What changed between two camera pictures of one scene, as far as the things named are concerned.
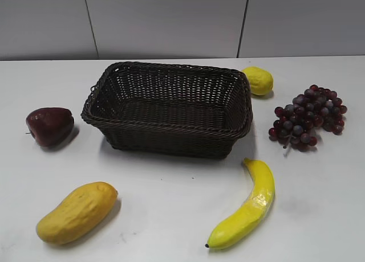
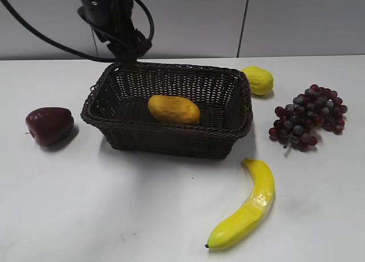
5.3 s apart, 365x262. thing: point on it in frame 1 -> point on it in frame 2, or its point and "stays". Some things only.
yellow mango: [82, 211] -> [174, 109]
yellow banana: [237, 226] stays
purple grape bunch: [316, 108] stays
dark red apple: [50, 126] stays
